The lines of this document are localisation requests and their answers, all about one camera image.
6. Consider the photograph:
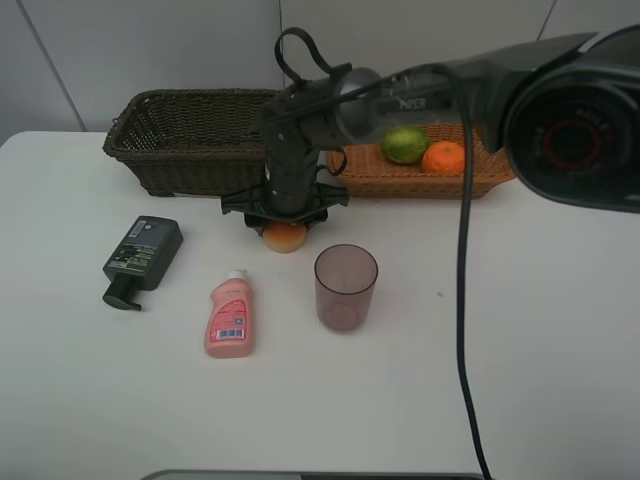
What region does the pink translucent plastic cup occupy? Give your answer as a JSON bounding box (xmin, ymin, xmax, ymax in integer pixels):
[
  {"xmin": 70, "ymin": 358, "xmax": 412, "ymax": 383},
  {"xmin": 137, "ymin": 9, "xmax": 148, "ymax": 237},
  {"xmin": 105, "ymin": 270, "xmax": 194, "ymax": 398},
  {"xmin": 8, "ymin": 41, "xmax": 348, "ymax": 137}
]
[{"xmin": 313, "ymin": 244, "xmax": 379, "ymax": 332}]

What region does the dark brown wicker basket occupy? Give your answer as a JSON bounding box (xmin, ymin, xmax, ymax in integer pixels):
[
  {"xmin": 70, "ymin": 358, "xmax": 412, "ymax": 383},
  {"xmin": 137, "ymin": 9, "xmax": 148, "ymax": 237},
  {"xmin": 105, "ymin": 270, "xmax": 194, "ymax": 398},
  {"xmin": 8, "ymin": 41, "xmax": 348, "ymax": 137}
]
[{"xmin": 103, "ymin": 89, "xmax": 279, "ymax": 197}]

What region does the orange mandarin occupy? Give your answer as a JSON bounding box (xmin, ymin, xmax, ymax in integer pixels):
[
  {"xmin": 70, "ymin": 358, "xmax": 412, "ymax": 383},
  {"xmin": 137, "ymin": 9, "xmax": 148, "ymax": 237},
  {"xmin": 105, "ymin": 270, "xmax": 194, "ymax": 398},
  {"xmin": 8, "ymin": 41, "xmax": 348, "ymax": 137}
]
[{"xmin": 421, "ymin": 141, "xmax": 465, "ymax": 175}]

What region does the green lime fruit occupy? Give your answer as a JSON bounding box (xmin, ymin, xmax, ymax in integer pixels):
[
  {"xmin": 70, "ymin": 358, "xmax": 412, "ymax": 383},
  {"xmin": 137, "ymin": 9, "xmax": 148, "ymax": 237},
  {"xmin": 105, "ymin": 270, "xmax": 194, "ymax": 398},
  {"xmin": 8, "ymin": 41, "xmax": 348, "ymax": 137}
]
[{"xmin": 380, "ymin": 126, "xmax": 430, "ymax": 165}]

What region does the red yellow peach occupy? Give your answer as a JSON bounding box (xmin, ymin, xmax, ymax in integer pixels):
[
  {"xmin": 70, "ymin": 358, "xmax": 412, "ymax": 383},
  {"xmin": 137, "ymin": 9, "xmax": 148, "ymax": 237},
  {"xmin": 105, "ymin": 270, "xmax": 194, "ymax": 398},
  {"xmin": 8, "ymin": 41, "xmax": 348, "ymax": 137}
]
[{"xmin": 263, "ymin": 222, "xmax": 307, "ymax": 254}]

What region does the pink lotion bottle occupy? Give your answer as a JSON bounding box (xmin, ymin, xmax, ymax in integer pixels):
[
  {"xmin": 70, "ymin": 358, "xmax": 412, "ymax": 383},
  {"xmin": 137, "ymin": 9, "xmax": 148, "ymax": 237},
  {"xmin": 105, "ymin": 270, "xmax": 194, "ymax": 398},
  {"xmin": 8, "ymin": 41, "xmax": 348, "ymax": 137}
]
[{"xmin": 204, "ymin": 270, "xmax": 255, "ymax": 359}]

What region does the dark green pump bottle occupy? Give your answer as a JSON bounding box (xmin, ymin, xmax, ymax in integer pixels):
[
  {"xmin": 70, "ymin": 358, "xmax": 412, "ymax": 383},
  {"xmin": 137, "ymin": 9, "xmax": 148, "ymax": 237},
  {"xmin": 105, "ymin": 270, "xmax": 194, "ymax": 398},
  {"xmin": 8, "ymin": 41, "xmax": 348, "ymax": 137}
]
[{"xmin": 102, "ymin": 216, "xmax": 183, "ymax": 311}]

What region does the light orange wicker basket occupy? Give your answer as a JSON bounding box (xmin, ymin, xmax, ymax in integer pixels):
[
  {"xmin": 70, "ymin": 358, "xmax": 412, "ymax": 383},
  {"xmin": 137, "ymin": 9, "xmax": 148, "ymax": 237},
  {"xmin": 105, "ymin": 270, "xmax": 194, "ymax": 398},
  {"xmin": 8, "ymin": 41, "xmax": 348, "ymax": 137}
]
[{"xmin": 326, "ymin": 135, "xmax": 515, "ymax": 200}]

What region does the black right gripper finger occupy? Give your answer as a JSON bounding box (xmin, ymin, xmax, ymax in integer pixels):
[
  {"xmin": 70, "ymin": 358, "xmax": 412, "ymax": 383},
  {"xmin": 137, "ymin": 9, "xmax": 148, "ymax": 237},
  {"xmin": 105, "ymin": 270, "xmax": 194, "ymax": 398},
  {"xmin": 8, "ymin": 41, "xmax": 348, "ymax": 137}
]
[
  {"xmin": 299, "ymin": 212, "xmax": 328, "ymax": 231},
  {"xmin": 244, "ymin": 214, "xmax": 269, "ymax": 237}
]

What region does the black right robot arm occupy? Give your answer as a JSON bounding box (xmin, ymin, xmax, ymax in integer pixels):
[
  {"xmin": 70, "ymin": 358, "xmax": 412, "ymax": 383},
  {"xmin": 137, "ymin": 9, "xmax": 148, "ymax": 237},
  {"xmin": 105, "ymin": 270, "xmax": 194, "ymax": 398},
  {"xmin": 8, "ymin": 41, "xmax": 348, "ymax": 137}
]
[{"xmin": 221, "ymin": 25, "xmax": 639, "ymax": 231}]

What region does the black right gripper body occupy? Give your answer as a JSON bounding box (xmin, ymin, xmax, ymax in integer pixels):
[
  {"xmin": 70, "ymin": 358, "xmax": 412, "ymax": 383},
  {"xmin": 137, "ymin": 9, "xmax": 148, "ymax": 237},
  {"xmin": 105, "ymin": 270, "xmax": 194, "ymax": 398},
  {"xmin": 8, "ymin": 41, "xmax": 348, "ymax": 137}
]
[{"xmin": 221, "ymin": 148, "xmax": 348, "ymax": 225}]

